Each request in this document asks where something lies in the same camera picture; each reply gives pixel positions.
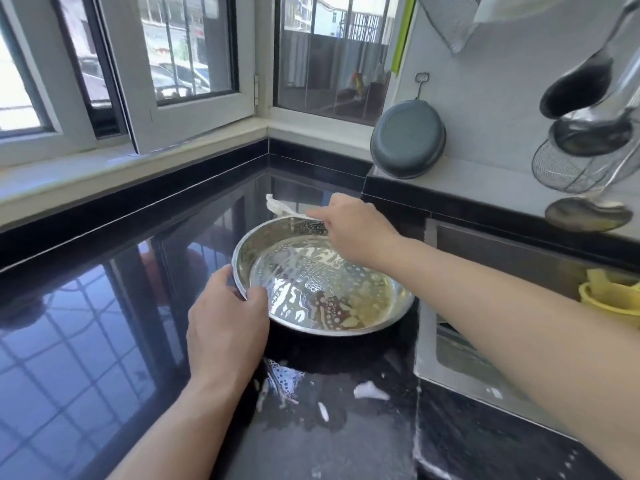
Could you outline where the person's left hand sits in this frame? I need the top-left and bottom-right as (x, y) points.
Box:
(185, 265), (272, 391)

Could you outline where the person's right hand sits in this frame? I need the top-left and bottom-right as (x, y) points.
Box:
(305, 191), (406, 268)

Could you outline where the round steel basin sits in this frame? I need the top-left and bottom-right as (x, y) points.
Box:
(231, 215), (417, 338)

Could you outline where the white cleaning brush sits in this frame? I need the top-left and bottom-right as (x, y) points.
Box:
(265, 193), (316, 220)

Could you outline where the person's left forearm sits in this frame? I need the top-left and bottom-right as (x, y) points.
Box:
(105, 375), (256, 480)

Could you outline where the person's right forearm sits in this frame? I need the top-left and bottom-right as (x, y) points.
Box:
(385, 239), (640, 480)

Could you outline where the grey hanging basin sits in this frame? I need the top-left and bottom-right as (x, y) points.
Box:
(370, 99), (448, 181)

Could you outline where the stainless steel sink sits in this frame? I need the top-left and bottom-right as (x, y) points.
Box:
(413, 217), (640, 441)

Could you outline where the white hanging cloth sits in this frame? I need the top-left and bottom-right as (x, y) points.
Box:
(415, 0), (576, 54)

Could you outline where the steel soup ladle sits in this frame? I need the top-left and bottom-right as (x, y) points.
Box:
(551, 55), (640, 158)

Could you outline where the hanging steel ladles and skimmer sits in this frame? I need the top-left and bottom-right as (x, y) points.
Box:
(539, 5), (640, 121)

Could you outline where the yellow hanging sink cup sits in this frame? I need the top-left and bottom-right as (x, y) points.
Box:
(578, 267), (640, 328)

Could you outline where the yellow-handled steel ladle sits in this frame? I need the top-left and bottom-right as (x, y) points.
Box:
(544, 145), (640, 234)

